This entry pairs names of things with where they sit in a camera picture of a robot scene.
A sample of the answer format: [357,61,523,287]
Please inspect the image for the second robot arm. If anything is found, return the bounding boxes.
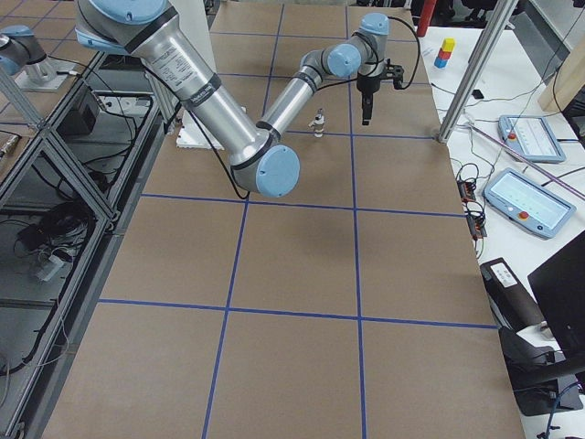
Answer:
[1,25,76,92]

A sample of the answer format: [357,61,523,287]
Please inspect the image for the near teach pendant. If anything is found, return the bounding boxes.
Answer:
[483,168,576,239]

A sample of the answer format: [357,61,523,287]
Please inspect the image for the stacked coloured blocks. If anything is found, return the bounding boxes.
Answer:
[433,37,456,69]

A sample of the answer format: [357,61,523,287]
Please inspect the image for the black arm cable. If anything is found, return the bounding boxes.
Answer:
[386,16,421,91]

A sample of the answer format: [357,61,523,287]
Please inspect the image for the far teach pendant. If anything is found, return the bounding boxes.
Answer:
[498,115,566,164]

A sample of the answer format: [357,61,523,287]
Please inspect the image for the black monitor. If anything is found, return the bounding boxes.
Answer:
[528,232,584,356]

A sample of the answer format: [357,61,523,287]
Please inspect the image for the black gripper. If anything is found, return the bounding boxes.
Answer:
[356,63,384,125]

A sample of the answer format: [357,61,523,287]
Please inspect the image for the aluminium frame rack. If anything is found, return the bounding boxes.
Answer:
[1,54,175,438]

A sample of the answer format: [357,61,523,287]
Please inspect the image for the white metal base plate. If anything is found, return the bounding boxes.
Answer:
[176,110,223,150]

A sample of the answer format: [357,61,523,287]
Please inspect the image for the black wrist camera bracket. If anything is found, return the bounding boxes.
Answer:
[382,59,404,90]

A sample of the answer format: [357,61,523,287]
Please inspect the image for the white PPR valve with handle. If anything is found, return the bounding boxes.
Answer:
[308,108,325,138]

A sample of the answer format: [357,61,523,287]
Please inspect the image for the aluminium profile post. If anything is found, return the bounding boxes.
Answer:
[437,0,517,144]

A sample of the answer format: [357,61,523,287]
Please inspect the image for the red cylinder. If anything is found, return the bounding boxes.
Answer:
[417,0,437,37]

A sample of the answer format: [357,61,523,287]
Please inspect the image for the orange circuit board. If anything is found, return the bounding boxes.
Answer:
[457,180,476,203]

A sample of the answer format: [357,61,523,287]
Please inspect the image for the teach pendant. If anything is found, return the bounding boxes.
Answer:
[498,115,566,164]
[483,168,576,239]

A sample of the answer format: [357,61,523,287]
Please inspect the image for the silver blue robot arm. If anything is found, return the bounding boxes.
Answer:
[76,0,390,198]

